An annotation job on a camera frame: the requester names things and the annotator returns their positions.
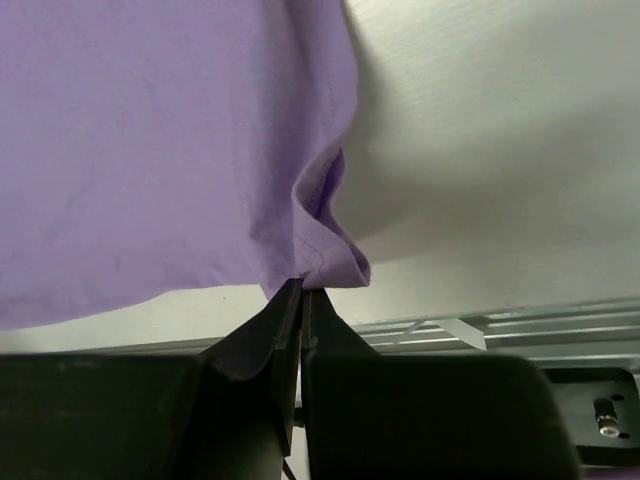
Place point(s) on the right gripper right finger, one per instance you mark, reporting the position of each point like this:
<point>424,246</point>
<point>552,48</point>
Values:
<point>472,416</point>

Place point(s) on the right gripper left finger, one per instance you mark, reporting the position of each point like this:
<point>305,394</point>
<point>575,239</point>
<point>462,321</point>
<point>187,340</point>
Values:
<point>224,413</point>

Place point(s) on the purple t shirt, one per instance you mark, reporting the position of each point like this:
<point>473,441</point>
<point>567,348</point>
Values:
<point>153,146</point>

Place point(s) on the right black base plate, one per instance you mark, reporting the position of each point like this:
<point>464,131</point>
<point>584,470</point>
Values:
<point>600,408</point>

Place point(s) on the aluminium rail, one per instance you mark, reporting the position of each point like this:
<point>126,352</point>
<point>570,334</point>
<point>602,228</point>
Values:
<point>597,331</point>

